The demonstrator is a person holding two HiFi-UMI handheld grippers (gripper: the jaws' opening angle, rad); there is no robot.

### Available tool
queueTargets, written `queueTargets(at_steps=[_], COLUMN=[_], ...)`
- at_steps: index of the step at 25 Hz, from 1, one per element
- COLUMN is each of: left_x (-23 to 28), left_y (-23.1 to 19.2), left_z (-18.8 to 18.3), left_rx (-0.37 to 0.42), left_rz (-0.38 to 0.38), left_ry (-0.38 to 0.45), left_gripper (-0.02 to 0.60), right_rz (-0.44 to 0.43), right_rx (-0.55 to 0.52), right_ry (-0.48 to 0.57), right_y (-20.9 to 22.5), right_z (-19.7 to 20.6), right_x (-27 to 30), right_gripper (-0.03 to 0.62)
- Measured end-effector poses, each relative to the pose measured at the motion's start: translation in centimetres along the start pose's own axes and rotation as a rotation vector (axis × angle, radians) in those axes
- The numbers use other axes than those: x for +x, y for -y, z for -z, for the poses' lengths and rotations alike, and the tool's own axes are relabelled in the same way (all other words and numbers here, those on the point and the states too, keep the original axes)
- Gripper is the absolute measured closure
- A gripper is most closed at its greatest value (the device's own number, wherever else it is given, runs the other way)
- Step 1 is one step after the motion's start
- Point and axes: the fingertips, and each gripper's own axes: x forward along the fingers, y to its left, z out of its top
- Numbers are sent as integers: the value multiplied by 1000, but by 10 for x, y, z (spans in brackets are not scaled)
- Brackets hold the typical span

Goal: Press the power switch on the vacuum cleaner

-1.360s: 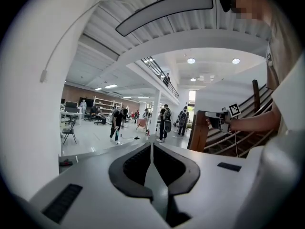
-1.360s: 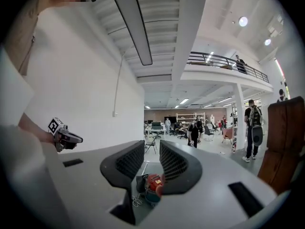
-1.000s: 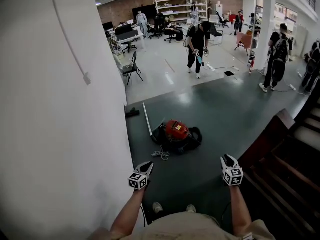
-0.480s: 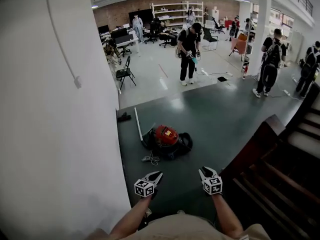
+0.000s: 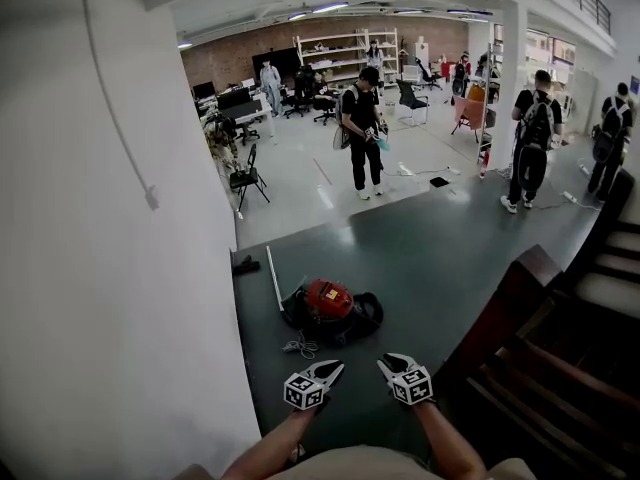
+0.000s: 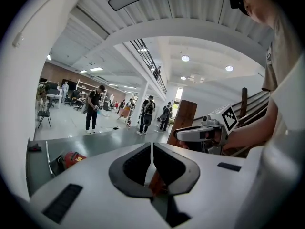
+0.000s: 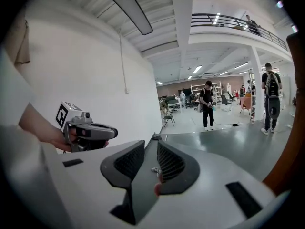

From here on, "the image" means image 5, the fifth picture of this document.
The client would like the black mesh office chair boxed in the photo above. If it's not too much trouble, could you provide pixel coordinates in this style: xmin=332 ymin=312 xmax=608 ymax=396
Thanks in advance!
xmin=396 ymin=78 xmax=432 ymax=128

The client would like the white metal rack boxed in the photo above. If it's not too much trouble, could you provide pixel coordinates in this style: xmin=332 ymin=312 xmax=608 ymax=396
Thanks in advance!
xmin=473 ymin=41 xmax=505 ymax=170

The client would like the red and black vacuum cleaner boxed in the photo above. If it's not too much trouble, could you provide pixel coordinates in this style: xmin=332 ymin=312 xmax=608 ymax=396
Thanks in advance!
xmin=281 ymin=277 xmax=386 ymax=350

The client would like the white power cord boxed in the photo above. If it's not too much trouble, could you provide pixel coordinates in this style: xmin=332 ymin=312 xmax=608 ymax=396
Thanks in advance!
xmin=281 ymin=328 xmax=320 ymax=360

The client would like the person's right forearm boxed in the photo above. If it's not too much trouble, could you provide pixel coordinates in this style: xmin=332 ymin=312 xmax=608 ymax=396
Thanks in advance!
xmin=412 ymin=401 xmax=490 ymax=480

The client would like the person's left forearm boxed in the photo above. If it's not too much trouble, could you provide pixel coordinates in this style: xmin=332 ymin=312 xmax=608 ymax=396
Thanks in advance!
xmin=218 ymin=406 xmax=322 ymax=480

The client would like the white wall cable conduit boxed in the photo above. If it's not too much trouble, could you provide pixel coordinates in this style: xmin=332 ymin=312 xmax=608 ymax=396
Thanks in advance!
xmin=79 ymin=0 xmax=162 ymax=213

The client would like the dark wooden staircase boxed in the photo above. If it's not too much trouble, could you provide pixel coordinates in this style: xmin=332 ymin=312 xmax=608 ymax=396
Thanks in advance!
xmin=439 ymin=167 xmax=640 ymax=480

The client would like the black computer monitor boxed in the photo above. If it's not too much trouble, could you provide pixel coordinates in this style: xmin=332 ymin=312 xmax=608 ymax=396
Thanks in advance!
xmin=215 ymin=87 xmax=253 ymax=112

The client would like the small black floor object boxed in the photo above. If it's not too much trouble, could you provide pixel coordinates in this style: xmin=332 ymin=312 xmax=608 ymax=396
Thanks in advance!
xmin=231 ymin=254 xmax=262 ymax=275

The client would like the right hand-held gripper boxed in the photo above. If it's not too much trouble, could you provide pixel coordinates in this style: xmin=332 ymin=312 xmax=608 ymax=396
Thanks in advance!
xmin=375 ymin=351 xmax=433 ymax=408

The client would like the black backpack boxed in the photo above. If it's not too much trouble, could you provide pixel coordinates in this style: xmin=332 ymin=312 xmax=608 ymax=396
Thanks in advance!
xmin=518 ymin=94 xmax=555 ymax=150

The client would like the white vacuum wand tube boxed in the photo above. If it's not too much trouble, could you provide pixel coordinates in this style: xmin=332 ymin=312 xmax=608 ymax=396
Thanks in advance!
xmin=264 ymin=245 xmax=290 ymax=322

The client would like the white storage shelf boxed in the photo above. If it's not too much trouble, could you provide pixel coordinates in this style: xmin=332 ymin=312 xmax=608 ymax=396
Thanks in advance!
xmin=293 ymin=27 xmax=401 ymax=85

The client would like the white office desk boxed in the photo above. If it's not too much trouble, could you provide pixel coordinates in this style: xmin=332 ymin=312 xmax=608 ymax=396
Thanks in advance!
xmin=219 ymin=92 xmax=277 ymax=144

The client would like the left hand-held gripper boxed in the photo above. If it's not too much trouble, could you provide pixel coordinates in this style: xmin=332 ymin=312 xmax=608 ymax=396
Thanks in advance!
xmin=283 ymin=358 xmax=347 ymax=413

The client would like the orange chair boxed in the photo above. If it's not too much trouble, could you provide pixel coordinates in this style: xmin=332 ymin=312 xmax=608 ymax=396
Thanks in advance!
xmin=450 ymin=94 xmax=490 ymax=143

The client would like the person's beige clothing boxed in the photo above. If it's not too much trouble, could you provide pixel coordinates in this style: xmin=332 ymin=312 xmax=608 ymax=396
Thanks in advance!
xmin=173 ymin=444 xmax=537 ymax=480

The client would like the black folding chair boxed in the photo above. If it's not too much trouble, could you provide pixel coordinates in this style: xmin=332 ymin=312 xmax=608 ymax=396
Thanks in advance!
xmin=228 ymin=143 xmax=272 ymax=210

